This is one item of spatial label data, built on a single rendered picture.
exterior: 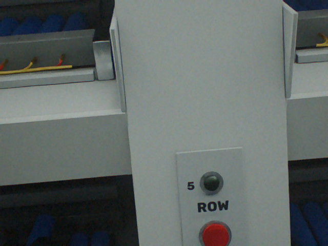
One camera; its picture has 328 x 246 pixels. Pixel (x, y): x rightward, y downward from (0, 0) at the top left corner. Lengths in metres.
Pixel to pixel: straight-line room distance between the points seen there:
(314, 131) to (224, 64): 0.07
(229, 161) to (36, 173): 0.12
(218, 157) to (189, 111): 0.03
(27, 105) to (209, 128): 0.11
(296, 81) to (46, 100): 0.16
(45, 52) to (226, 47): 0.14
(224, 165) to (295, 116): 0.05
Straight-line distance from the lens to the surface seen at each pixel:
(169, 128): 0.25
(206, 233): 0.26
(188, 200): 0.26
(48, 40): 0.32
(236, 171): 0.26
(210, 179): 0.25
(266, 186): 0.27
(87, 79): 0.29
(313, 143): 0.28
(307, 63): 0.31
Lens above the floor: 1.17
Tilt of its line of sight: 10 degrees down
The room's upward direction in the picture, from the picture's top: 5 degrees counter-clockwise
